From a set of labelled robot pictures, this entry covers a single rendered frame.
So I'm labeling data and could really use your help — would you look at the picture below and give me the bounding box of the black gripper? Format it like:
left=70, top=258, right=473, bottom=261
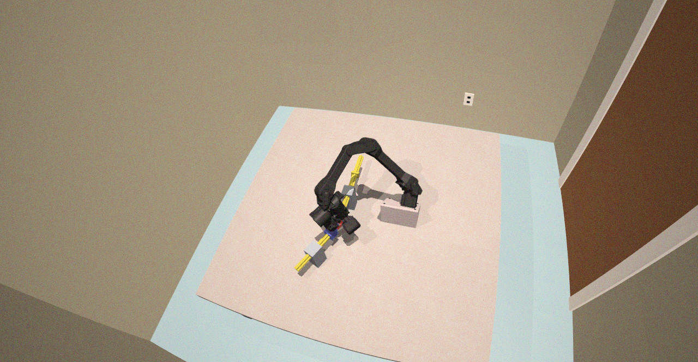
left=332, top=206, right=361, bottom=235

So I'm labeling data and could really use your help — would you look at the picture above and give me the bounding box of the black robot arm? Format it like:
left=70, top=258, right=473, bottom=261
left=309, top=137, right=423, bottom=232

